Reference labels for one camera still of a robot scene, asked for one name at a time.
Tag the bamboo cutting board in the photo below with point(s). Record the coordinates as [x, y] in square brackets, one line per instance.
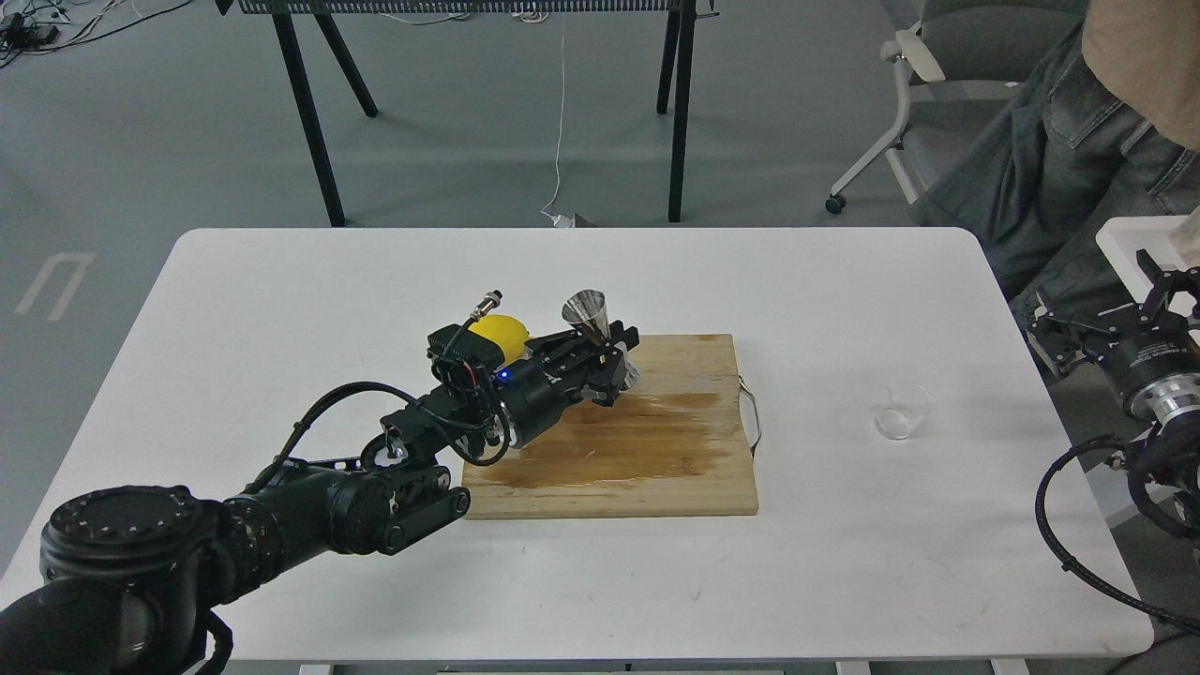
[673, 446]

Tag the steel double jigger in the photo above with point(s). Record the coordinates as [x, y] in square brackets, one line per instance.
[586, 311]

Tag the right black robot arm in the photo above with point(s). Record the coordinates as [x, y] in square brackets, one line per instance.
[1161, 477]

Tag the black metal frame table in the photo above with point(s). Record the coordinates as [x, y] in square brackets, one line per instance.
[477, 79]

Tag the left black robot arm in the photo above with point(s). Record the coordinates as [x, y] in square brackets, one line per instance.
[132, 575]

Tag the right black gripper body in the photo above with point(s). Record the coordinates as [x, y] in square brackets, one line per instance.
[1154, 374]

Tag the yellow lemon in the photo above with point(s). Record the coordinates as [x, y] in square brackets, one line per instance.
[507, 333]

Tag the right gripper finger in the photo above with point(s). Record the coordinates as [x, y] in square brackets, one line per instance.
[1059, 342]
[1154, 313]

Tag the small clear measuring cup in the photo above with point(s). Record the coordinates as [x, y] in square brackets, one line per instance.
[905, 409]

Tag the grey office chair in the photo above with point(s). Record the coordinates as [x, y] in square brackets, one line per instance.
[954, 70]

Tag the person in grey clothes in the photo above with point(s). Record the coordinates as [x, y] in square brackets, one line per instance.
[1105, 127]

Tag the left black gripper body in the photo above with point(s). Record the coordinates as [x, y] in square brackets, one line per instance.
[533, 399]

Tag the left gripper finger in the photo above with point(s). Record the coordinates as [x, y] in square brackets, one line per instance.
[576, 346]
[605, 378]

